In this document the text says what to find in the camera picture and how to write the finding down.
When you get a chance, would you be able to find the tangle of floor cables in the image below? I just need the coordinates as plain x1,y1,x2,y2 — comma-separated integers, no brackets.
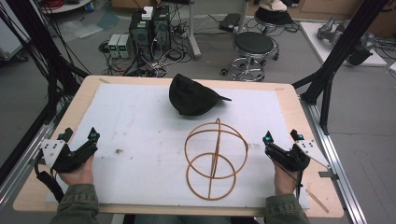
98,12,194,78

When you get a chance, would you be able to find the black metal frame post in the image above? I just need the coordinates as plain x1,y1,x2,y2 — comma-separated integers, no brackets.
0,0,92,126
291,0,391,135

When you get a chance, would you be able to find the small metal bracket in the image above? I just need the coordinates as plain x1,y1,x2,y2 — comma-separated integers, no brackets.
318,170,340,182

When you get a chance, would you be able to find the aluminium rail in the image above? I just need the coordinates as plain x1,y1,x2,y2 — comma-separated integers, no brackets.
299,96,369,224
0,102,71,208

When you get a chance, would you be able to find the black round stool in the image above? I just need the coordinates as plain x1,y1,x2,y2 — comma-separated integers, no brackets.
229,31,280,83

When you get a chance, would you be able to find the small white box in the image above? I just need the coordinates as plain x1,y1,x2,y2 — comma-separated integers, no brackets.
141,6,155,21

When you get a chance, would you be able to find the black cap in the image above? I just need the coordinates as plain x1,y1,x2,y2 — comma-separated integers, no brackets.
168,73,233,118

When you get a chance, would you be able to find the person's right hand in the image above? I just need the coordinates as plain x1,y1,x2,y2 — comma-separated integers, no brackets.
273,158,301,197

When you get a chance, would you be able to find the black computer tower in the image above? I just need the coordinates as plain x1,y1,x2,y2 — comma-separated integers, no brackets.
128,8,154,61
151,5,173,52

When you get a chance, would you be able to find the thin black cable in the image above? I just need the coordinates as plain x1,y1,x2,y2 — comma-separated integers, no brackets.
269,153,304,201

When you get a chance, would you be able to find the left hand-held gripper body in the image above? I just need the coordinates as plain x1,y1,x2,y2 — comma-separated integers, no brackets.
40,138,99,175

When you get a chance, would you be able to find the white foam mat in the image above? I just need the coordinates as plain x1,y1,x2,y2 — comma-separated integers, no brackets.
46,82,312,209

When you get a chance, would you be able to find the thin wooden stick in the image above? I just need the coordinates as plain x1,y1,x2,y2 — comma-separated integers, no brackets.
305,188,331,215

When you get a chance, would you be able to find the round wooden wire hat stand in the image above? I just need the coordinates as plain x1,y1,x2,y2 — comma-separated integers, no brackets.
183,117,250,202

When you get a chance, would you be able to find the black stool with hats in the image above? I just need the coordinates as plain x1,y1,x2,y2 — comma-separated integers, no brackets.
253,0,295,35

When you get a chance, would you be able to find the person's left hand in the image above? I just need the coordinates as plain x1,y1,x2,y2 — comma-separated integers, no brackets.
58,154,95,187

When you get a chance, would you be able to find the white floor board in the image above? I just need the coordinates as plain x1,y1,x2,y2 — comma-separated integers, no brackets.
299,21,389,67

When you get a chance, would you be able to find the clear plastic sheet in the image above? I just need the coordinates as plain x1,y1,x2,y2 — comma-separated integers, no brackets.
58,11,121,41

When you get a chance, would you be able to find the thick black sleeved cable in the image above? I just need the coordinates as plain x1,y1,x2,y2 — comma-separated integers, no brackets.
34,151,65,204

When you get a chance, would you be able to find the grey desk leg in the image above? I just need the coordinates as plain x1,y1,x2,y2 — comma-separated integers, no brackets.
186,0,203,61

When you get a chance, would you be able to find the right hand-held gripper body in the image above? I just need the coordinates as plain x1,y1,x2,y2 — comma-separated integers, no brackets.
264,138,332,173

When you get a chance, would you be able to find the grey bench power supply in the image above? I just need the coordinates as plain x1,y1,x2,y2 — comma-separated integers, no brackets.
107,34,121,59
118,34,134,60

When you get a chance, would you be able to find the grey equipment case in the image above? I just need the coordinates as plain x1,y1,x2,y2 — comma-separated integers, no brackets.
0,17,31,62

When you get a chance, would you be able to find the flat black device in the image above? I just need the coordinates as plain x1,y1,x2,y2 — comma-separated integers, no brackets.
218,12,242,33

